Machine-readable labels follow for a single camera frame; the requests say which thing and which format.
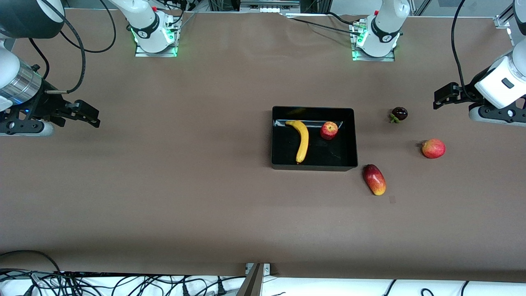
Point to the silver metal bracket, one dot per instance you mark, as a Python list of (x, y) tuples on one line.
[(266, 268)]

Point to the dark angled pole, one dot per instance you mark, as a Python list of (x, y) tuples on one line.
[(251, 283)]

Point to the small red yellow apple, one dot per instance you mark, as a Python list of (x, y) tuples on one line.
[(329, 130)]

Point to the black rectangular plastic box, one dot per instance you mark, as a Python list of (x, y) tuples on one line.
[(328, 156)]

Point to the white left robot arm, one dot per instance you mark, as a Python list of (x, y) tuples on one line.
[(384, 24)]

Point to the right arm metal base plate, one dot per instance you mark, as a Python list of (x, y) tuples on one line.
[(141, 53)]

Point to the dark purple mangosteen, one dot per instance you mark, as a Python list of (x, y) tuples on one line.
[(399, 113)]

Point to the silver device with ports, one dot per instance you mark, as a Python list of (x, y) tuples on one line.
[(269, 5)]

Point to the aluminium frame profile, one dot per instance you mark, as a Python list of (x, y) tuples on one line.
[(503, 18)]

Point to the yellow banana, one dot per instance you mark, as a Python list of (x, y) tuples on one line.
[(304, 144)]

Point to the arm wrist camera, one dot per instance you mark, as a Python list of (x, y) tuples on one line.
[(37, 129), (493, 115)]

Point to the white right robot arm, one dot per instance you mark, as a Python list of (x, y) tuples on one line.
[(144, 16)]

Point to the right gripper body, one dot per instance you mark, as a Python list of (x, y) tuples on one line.
[(44, 104)]

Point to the red apple with stem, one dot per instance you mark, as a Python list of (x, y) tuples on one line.
[(433, 149)]

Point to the brown table cover sheet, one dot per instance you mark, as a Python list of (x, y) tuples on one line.
[(164, 185)]

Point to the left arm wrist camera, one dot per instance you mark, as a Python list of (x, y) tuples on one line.
[(493, 115)]

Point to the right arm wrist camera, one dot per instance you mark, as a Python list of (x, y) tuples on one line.
[(37, 129)]

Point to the red yellow mango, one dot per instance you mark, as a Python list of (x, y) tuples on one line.
[(374, 180)]

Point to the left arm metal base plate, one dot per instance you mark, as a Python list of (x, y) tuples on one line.
[(359, 57)]

